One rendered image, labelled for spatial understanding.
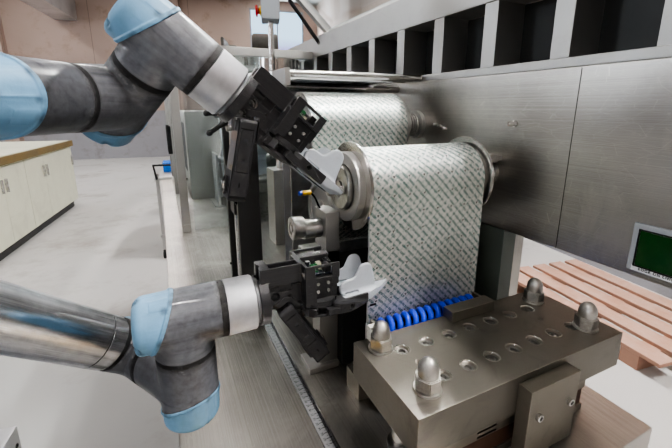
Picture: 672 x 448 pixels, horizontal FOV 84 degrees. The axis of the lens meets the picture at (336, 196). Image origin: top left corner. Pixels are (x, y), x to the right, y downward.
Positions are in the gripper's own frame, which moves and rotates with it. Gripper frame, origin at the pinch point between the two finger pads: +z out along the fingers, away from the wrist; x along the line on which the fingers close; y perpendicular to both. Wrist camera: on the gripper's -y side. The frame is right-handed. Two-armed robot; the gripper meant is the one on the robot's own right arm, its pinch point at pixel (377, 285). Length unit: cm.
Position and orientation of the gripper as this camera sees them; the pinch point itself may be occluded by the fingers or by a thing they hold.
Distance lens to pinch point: 63.2
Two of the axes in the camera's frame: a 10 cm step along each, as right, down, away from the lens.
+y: 0.0, -9.7, -2.3
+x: -4.3, -2.1, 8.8
